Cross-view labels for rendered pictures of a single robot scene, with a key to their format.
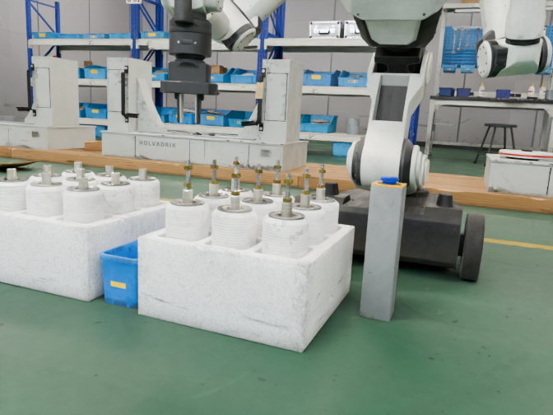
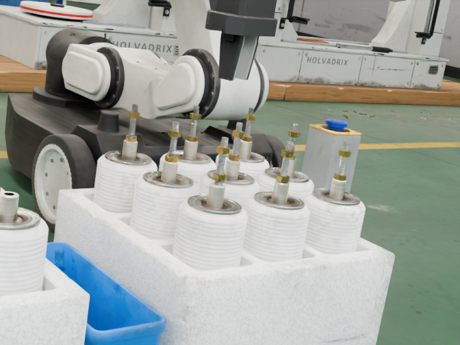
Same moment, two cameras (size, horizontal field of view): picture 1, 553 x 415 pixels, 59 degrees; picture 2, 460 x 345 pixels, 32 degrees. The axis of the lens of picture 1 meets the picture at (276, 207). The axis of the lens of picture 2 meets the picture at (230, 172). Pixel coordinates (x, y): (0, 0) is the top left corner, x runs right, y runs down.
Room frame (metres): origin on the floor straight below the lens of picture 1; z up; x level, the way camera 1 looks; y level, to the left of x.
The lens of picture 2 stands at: (0.55, 1.11, 0.56)
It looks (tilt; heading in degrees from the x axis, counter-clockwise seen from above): 14 degrees down; 299
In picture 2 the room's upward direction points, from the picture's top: 9 degrees clockwise
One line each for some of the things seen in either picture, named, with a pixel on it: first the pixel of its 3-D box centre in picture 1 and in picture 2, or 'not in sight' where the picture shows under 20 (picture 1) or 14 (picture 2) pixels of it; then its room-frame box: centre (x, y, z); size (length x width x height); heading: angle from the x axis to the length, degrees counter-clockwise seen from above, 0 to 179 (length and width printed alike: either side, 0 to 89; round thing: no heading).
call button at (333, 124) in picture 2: (389, 181); (336, 126); (1.10, -0.25, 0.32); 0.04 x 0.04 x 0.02
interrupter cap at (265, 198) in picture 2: (234, 209); (278, 201); (1.03, 0.09, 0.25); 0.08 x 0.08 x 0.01
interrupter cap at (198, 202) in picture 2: (187, 202); (214, 205); (1.07, 0.20, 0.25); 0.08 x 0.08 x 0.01
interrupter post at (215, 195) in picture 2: (188, 197); (215, 196); (1.07, 0.20, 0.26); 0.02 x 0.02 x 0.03
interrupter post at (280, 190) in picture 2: (234, 202); (280, 192); (1.03, 0.09, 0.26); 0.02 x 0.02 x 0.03
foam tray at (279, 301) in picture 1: (254, 267); (215, 273); (1.14, 0.05, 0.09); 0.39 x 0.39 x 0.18; 69
